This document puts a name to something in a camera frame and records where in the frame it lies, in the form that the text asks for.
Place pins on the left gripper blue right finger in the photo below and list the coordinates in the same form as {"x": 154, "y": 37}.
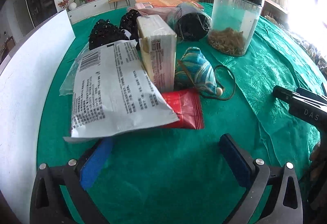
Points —
{"x": 284, "y": 204}

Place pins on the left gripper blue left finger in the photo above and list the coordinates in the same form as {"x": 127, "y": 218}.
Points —
{"x": 48, "y": 204}

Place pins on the white printed plastic bag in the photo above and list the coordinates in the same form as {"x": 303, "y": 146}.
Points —
{"x": 113, "y": 94}

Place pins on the red snack packet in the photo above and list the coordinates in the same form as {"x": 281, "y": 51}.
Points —
{"x": 187, "y": 105}

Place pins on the cream paper tissue pack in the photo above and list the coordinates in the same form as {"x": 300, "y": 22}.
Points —
{"x": 158, "y": 50}

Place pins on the pink paper bundle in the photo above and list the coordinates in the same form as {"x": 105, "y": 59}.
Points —
{"x": 148, "y": 9}

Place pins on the person's right hand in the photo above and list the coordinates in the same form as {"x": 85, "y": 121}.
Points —
{"x": 316, "y": 165}

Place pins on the bag of wooden sticks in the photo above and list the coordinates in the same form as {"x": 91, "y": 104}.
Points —
{"x": 68, "y": 84}

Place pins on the green satin tablecloth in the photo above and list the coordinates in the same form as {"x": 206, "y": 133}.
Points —
{"x": 179, "y": 175}

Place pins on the white storage box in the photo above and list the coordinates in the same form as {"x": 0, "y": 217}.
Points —
{"x": 25, "y": 82}

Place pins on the teal patterned sachet pouch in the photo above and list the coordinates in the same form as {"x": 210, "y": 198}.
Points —
{"x": 193, "y": 70}

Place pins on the clear jar black lid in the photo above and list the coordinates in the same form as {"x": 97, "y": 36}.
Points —
{"x": 233, "y": 25}

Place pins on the black beaded scrunchie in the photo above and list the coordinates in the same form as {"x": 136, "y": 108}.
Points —
{"x": 104, "y": 33}

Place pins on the black roll in plastic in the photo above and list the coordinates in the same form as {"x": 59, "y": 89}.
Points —
{"x": 189, "y": 22}

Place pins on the white tv cabinet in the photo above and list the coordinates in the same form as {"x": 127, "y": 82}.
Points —
{"x": 97, "y": 7}

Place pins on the black fabric scrunchie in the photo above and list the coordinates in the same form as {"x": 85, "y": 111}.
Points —
{"x": 129, "y": 22}

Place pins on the red flowers white vase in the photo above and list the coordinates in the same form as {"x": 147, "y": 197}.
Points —
{"x": 67, "y": 4}

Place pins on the orange book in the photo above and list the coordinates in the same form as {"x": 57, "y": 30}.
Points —
{"x": 164, "y": 3}

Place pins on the wooden side stool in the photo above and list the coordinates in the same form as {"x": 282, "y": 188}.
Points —
{"x": 115, "y": 3}

